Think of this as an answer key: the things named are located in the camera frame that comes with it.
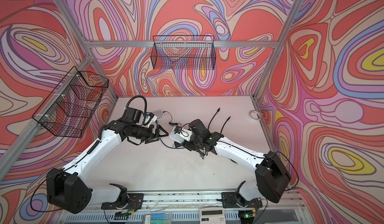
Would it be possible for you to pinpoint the black wire basket back wall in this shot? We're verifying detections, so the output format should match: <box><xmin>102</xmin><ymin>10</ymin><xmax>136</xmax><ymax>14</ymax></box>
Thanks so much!
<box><xmin>151</xmin><ymin>35</ymin><xmax>216</xmax><ymax>70</ymax></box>

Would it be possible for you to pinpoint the clear plastic box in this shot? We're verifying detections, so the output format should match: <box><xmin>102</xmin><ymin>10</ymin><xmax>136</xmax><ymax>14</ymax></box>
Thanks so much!
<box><xmin>143</xmin><ymin>213</ymin><xmax>173</xmax><ymax>224</ymax></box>

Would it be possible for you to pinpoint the white network switch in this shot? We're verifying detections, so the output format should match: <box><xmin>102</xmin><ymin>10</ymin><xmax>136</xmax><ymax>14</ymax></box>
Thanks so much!
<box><xmin>170</xmin><ymin>126</ymin><xmax>193</xmax><ymax>144</ymax></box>
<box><xmin>152</xmin><ymin>109</ymin><xmax>164</xmax><ymax>119</ymax></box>

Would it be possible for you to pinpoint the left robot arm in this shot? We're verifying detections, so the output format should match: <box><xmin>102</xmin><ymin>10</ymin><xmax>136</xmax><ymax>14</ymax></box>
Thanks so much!
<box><xmin>46</xmin><ymin>105</ymin><xmax>169</xmax><ymax>214</ymax></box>

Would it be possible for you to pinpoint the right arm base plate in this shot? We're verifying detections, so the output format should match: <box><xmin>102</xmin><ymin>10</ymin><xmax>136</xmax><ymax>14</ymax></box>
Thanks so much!
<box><xmin>220</xmin><ymin>192</ymin><xmax>263</xmax><ymax>210</ymax></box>

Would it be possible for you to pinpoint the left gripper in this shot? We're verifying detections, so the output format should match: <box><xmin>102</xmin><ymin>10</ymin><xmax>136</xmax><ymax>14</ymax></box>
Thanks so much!
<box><xmin>131</xmin><ymin>124</ymin><xmax>169</xmax><ymax>144</ymax></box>

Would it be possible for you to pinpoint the black wire basket left wall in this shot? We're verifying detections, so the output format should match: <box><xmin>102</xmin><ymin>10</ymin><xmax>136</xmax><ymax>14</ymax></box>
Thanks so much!
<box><xmin>32</xmin><ymin>67</ymin><xmax>109</xmax><ymax>138</ymax></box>

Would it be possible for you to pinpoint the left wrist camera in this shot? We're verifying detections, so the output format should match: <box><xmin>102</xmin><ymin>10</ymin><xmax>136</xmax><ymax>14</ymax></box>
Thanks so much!
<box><xmin>143</xmin><ymin>113</ymin><xmax>158</xmax><ymax>127</ymax></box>

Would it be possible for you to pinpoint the white calculator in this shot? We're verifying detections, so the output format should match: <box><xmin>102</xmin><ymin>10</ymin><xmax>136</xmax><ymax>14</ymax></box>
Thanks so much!
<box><xmin>199</xmin><ymin>207</ymin><xmax>226</xmax><ymax>224</ymax></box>

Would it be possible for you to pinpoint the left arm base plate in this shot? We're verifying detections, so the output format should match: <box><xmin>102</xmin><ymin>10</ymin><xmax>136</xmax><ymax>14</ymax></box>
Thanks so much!
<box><xmin>101</xmin><ymin>193</ymin><xmax>144</xmax><ymax>211</ymax></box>

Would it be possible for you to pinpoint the black wire basket wall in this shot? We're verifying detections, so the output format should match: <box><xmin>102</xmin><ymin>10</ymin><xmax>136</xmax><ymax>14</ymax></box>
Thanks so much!
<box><xmin>32</xmin><ymin>67</ymin><xmax>109</xmax><ymax>138</ymax></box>
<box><xmin>151</xmin><ymin>35</ymin><xmax>216</xmax><ymax>70</ymax></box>

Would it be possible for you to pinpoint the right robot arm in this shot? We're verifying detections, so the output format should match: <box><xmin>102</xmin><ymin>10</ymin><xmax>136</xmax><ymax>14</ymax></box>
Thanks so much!
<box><xmin>171</xmin><ymin>119</ymin><xmax>292</xmax><ymax>207</ymax></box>

